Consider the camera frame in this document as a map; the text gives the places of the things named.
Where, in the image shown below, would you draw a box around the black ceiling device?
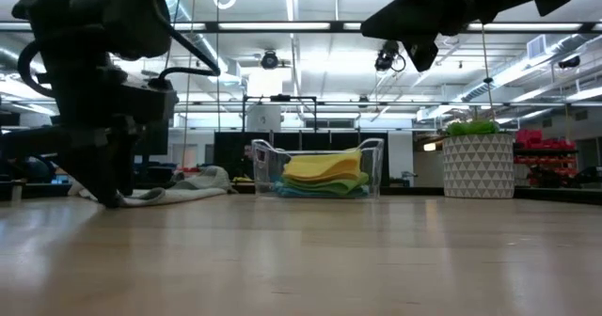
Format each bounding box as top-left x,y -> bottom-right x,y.
557,55 -> 583,71

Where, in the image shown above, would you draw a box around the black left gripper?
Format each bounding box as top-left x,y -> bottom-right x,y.
0,61 -> 180,210

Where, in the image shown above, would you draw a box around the black bar with light strips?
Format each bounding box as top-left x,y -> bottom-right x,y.
0,21 -> 602,35

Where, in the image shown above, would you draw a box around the succulent in patterned white pot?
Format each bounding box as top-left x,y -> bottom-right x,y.
441,118 -> 516,199

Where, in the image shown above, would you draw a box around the thin hanging cord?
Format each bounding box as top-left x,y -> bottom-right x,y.
181,0 -> 198,167
214,0 -> 221,134

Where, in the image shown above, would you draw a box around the black background rig frame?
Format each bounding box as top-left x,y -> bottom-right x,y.
242,93 -> 319,134

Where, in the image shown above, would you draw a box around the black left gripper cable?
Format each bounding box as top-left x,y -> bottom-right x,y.
150,0 -> 222,90

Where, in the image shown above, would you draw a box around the grey microfiber towel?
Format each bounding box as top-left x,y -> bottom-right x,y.
70,165 -> 237,208

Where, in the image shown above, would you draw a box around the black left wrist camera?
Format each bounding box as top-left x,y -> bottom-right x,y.
110,0 -> 174,62

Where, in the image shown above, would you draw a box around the dark hanging cable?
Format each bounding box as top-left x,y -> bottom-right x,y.
480,24 -> 496,119

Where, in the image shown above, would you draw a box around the black round camera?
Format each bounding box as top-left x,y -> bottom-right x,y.
260,49 -> 280,71

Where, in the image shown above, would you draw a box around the red storage bins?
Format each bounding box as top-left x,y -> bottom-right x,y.
514,127 -> 578,188

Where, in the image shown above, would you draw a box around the green microfiber towel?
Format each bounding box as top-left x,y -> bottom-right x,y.
280,171 -> 371,197

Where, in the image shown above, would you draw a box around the yellow microfiber towel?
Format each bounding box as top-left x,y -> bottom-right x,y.
281,149 -> 364,183

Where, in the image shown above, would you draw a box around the black mounted camera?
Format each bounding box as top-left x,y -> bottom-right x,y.
374,39 -> 407,73

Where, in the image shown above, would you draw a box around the clear plastic bin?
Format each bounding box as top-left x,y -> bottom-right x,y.
251,137 -> 386,199

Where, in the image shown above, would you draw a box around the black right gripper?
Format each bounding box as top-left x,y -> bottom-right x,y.
360,0 -> 474,73

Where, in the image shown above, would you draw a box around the black monitor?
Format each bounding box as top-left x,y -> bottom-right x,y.
135,118 -> 170,157

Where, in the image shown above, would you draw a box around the blue microfiber towel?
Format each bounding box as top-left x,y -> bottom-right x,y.
274,182 -> 371,199

